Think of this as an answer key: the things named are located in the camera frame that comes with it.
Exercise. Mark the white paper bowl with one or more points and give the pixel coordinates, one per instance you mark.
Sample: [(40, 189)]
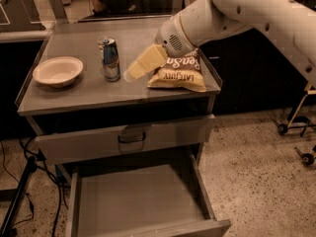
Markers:
[(58, 72)]

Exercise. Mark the black drawer handle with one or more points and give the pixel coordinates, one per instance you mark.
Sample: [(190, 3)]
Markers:
[(131, 138)]

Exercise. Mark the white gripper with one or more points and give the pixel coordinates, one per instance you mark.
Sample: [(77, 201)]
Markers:
[(169, 37)]

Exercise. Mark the brown sea salt chips bag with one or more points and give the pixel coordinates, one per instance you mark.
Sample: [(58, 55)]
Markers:
[(181, 72)]

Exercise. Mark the grey top drawer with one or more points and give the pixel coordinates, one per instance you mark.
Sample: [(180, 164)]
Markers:
[(84, 145)]

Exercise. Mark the blue silver redbull can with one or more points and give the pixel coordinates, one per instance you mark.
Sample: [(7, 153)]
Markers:
[(110, 58)]

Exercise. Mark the open grey middle drawer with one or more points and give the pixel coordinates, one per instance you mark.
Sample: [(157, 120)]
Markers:
[(157, 196)]

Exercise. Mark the grey metal drawer cabinet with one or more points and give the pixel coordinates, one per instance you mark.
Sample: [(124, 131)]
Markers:
[(92, 102)]

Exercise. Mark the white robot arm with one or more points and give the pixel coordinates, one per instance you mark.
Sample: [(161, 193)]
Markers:
[(288, 25)]

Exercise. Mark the black tripod leg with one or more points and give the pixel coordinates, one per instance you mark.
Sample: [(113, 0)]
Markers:
[(16, 197)]

